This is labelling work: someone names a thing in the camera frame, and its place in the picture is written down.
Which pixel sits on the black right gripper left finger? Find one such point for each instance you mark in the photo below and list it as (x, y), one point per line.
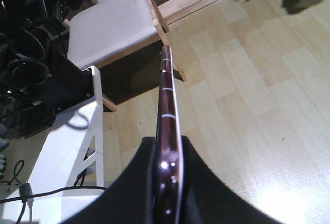
(130, 197)

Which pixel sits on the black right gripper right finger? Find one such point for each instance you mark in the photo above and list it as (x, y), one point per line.
(208, 200)

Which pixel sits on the black smartphone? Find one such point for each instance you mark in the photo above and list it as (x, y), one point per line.
(168, 182)

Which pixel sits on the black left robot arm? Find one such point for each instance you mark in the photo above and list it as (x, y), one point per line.
(30, 65)

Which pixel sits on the white cushioned wooden chair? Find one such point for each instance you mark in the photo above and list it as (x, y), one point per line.
(113, 29)

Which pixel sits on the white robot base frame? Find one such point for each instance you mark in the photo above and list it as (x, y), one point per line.
(63, 165)

